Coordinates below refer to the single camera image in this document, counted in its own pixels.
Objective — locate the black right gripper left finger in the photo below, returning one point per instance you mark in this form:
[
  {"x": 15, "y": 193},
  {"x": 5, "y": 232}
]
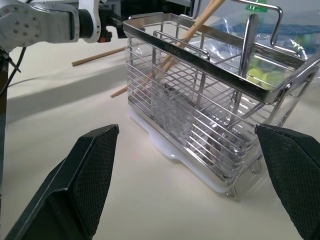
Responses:
[{"x": 75, "y": 190}]

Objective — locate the dark upright bar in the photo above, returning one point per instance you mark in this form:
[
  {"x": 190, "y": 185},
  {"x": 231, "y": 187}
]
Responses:
[{"x": 2, "y": 120}]

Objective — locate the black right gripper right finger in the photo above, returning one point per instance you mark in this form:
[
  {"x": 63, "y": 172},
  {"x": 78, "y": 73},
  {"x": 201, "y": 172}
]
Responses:
[{"x": 295, "y": 170}]

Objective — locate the wooden chopstick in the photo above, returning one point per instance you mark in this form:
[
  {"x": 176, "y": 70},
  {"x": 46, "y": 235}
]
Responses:
[
  {"x": 97, "y": 56},
  {"x": 200, "y": 21},
  {"x": 192, "y": 28}
]

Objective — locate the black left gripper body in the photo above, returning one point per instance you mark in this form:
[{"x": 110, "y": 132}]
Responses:
[{"x": 112, "y": 20}]

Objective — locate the clear plastic bag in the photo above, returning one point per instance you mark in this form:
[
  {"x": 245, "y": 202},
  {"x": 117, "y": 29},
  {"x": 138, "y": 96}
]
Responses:
[{"x": 282, "y": 32}]

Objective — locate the metal spoon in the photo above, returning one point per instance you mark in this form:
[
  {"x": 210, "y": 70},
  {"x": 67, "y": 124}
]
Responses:
[{"x": 247, "y": 45}]

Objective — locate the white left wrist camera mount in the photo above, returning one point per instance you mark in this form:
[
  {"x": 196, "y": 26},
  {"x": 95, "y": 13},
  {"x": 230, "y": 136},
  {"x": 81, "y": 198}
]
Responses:
[{"x": 93, "y": 17}]

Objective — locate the white plastic drip tray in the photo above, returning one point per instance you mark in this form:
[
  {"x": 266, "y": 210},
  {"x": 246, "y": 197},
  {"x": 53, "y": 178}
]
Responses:
[{"x": 160, "y": 142}]

